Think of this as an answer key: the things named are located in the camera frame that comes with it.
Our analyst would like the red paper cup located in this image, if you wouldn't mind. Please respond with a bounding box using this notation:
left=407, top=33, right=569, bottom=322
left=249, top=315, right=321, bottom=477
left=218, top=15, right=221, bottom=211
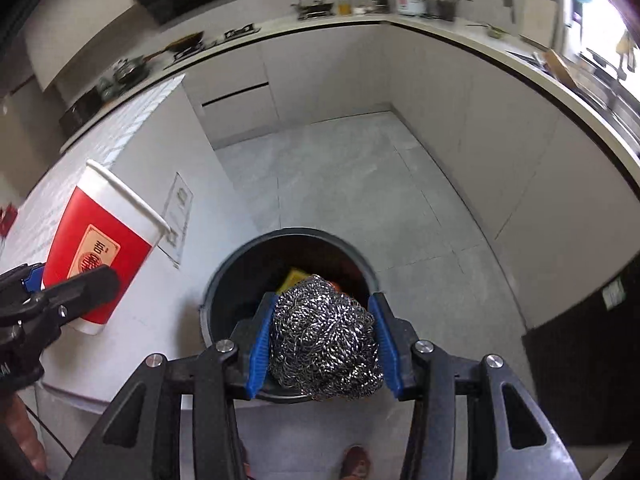
left=42, top=159, right=169, bottom=335

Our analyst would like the steel wool scrubber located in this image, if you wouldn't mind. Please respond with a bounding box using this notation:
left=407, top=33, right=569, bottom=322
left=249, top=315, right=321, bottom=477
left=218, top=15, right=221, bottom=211
left=269, top=275, right=383, bottom=400

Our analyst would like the yellow sponge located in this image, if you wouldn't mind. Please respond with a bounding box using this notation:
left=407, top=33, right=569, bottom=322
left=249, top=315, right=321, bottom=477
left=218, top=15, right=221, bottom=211
left=277, top=269, right=309, bottom=295

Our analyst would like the red plastic bag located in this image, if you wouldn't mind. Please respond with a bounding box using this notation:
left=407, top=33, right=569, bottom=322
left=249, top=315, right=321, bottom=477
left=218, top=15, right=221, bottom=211
left=328, top=281, right=342, bottom=292

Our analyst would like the black trash bin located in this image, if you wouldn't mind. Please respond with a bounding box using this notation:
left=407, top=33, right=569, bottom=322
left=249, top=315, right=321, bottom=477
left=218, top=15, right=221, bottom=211
left=199, top=227, right=381, bottom=404

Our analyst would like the person's left hand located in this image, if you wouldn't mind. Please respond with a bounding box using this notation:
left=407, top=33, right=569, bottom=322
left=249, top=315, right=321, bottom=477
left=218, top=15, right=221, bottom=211
left=1, top=394, right=47, bottom=474

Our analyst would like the red box on table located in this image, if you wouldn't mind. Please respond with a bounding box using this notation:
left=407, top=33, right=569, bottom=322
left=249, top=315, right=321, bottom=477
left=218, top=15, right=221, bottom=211
left=0, top=204, right=17, bottom=238

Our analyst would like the black microwave oven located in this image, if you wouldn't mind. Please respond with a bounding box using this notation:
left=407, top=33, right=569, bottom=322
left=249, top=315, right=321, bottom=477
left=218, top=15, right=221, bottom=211
left=58, top=87, right=104, bottom=138

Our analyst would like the lidded cooking pot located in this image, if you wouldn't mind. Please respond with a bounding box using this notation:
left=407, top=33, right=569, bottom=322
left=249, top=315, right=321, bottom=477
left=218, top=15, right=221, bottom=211
left=113, top=56, right=150, bottom=86

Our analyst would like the black wok on stove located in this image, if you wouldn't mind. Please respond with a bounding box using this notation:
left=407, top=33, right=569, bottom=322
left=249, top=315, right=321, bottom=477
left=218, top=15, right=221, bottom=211
left=143, top=32, right=204, bottom=62

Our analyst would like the black gas stove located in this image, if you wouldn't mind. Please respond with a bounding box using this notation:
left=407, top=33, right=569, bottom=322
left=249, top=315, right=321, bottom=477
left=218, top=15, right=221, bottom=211
left=170, top=23, right=260, bottom=66

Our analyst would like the metal dish rack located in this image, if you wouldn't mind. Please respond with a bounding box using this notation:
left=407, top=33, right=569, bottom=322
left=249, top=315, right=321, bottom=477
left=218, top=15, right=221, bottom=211
left=293, top=0, right=334, bottom=21

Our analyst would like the yellow oil bottle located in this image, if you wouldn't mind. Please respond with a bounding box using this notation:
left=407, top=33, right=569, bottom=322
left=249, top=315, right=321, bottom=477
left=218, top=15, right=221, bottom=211
left=335, top=0, right=352, bottom=15

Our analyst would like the white cutting board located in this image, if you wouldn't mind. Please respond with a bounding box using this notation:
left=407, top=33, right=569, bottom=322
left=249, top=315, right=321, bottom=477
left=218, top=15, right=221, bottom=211
left=520, top=0, right=559, bottom=49

